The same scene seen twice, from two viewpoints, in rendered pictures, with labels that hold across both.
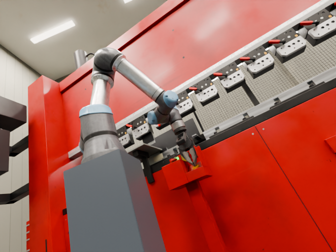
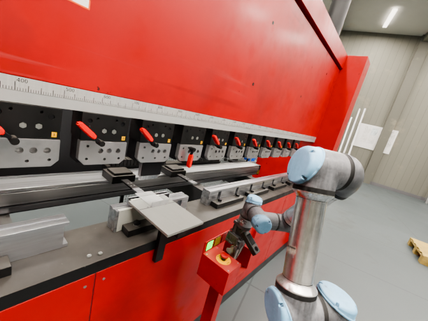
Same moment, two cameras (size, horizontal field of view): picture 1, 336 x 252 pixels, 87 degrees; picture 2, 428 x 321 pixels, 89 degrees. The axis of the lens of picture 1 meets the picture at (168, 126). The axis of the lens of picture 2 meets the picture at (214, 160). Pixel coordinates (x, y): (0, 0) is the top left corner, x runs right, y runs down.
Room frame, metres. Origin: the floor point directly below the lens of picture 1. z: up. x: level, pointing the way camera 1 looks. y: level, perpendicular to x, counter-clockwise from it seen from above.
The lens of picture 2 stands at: (0.80, 0.94, 1.44)
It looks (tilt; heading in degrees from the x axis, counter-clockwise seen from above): 13 degrees down; 290
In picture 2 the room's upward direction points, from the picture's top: 14 degrees clockwise
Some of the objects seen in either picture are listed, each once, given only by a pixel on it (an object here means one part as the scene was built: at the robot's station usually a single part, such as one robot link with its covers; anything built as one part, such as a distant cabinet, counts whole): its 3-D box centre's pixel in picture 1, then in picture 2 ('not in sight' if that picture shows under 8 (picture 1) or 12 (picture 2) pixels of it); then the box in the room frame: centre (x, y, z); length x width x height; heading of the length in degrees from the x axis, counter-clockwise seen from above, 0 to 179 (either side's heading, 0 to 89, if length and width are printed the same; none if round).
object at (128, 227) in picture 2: (158, 164); (156, 221); (1.28, 0.17, 0.89); 0.30 x 0.05 x 0.03; 73
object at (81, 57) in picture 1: (88, 63); not in sight; (1.63, 0.65, 2.54); 0.32 x 0.24 x 0.47; 73
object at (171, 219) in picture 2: (143, 152); (165, 212); (1.21, 0.23, 1.00); 0.26 x 0.18 x 0.01; 163
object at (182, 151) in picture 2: (161, 116); (186, 141); (1.29, 0.02, 1.26); 0.15 x 0.09 x 0.17; 73
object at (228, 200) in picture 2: (231, 129); (228, 200); (1.12, -0.37, 0.89); 0.30 x 0.05 x 0.03; 73
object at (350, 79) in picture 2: not in sight; (295, 152); (0.85, -2.04, 1.15); 0.85 x 0.25 x 2.30; 163
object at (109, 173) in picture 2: not in sight; (126, 179); (1.51, 0.14, 1.01); 0.26 x 0.12 x 0.05; 163
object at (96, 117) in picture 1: (97, 124); (329, 309); (0.57, 0.24, 0.94); 0.13 x 0.12 x 0.14; 34
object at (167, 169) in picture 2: (198, 137); (181, 174); (1.40, -0.20, 1.01); 0.26 x 0.12 x 0.05; 163
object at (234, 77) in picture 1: (230, 77); (249, 144); (1.12, -0.55, 1.26); 0.15 x 0.09 x 0.17; 73
